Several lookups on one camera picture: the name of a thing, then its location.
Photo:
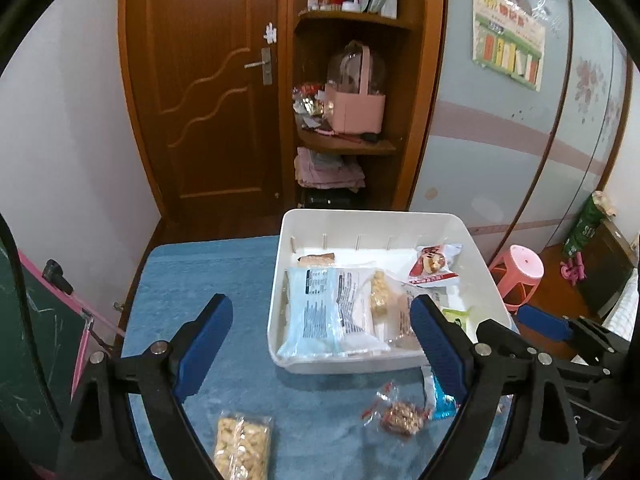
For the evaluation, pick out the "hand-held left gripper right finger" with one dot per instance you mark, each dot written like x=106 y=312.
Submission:
x=440 y=350

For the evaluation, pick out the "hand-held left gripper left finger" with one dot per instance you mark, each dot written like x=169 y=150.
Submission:
x=205 y=345

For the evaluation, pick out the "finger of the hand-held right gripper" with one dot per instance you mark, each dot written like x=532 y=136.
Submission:
x=500 y=332
x=542 y=321

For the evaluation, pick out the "small green snack packet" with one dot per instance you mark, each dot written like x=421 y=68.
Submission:
x=457 y=316

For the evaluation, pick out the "clear biscuit packet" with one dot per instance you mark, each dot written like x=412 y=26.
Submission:
x=404 y=327

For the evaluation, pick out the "square yellow cookie packet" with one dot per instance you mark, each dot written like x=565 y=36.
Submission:
x=380 y=295

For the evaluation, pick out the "white red-bordered bun packet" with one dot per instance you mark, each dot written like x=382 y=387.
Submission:
x=432 y=265

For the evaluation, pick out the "large light blue packet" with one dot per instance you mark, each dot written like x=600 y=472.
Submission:
x=320 y=310

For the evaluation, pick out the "white plastic storage bin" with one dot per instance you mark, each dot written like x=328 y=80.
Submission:
x=380 y=232

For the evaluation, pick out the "brown paper packet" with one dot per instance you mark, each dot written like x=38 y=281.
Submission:
x=317 y=260

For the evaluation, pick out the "small blue snack packet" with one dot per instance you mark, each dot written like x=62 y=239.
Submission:
x=442 y=402

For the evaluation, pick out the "pink toy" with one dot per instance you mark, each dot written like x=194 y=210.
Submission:
x=572 y=269

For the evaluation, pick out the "pink plastic stool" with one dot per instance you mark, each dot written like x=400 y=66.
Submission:
x=520 y=265

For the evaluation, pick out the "blue towel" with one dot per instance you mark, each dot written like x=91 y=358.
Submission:
x=240 y=280

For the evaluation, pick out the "clear red-edged nut packet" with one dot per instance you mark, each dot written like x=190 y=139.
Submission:
x=400 y=412

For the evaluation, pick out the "dark brown board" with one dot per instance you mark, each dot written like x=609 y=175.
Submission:
x=607 y=265

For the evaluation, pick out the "checked white cloth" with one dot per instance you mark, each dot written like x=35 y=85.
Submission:
x=627 y=305

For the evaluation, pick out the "long yellow cracker packet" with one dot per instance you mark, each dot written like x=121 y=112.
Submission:
x=242 y=442

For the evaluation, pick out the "green bag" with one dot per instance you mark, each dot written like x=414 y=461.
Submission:
x=585 y=225

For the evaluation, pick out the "black easel clamp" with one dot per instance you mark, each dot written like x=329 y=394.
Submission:
x=55 y=272

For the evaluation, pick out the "floral sliding-door wardrobe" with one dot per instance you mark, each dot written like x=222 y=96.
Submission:
x=490 y=150

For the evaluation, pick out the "folded pink clothes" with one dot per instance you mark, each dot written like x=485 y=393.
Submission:
x=327 y=170

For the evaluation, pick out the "pink basket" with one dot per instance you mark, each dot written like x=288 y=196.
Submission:
x=355 y=110

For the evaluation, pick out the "wooden corner shelf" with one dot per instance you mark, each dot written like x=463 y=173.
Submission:
x=425 y=85

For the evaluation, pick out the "brown wooden door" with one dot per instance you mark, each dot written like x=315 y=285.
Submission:
x=200 y=85

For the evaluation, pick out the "pile of shiny wrappers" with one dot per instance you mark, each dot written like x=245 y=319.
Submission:
x=309 y=97

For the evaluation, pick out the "white door hook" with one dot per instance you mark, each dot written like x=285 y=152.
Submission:
x=270 y=33

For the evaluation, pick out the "green chalkboard with pink frame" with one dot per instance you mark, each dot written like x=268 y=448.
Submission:
x=30 y=340

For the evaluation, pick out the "wall poster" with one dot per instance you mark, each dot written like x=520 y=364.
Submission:
x=507 y=40

